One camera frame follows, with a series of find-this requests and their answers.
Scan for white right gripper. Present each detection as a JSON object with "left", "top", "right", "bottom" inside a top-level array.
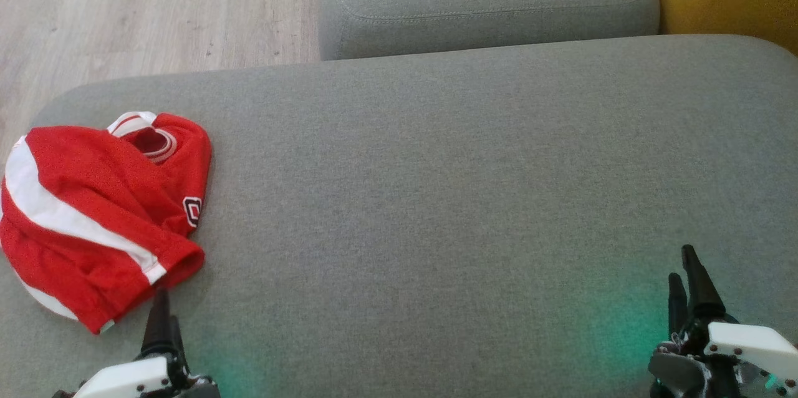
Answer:
[{"left": 648, "top": 245, "right": 798, "bottom": 398}]

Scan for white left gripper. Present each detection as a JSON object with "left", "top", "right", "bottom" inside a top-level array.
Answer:
[{"left": 53, "top": 289, "right": 220, "bottom": 398}]

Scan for red shorts with white stripe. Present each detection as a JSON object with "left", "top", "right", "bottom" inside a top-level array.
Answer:
[{"left": 0, "top": 126, "right": 206, "bottom": 335}]

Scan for red jersey with white trim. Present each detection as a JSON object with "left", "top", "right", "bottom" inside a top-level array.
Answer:
[{"left": 106, "top": 111, "right": 213, "bottom": 243}]

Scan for large grey sofa seat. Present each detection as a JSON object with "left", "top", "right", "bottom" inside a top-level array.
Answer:
[{"left": 0, "top": 34, "right": 798, "bottom": 398}]

